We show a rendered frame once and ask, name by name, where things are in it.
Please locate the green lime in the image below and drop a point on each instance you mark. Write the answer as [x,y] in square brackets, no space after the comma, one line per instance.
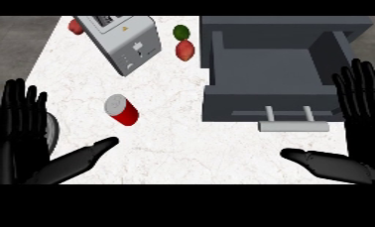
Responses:
[180,32]

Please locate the red apple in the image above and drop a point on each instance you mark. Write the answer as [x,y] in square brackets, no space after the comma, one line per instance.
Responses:
[185,50]

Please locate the grey cabinet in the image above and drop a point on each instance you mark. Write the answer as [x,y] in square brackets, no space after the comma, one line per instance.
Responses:
[273,23]

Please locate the grey rounded object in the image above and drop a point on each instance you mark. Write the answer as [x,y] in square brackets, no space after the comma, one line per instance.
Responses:
[52,132]

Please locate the red can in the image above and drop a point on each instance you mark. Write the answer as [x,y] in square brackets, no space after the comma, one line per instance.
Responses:
[124,111]

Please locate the grey open drawer box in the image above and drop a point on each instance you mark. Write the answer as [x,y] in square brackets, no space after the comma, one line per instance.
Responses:
[269,67]

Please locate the red fruit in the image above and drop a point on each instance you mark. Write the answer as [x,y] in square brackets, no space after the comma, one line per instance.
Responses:
[75,27]

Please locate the grey drawer front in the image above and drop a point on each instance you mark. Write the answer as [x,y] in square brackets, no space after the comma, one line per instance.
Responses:
[244,102]

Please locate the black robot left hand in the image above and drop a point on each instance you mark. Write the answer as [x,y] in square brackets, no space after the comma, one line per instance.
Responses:
[22,145]

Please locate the silver toaster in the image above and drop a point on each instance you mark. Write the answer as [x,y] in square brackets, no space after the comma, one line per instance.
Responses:
[127,41]

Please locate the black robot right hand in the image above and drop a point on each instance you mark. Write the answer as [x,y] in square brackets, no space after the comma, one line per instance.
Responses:
[360,112]

